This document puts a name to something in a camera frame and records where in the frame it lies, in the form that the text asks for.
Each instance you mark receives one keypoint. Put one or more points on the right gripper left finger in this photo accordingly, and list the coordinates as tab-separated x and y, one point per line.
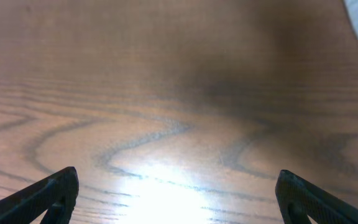
54	197

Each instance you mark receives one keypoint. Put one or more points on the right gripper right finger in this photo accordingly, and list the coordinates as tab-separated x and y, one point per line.
300	202

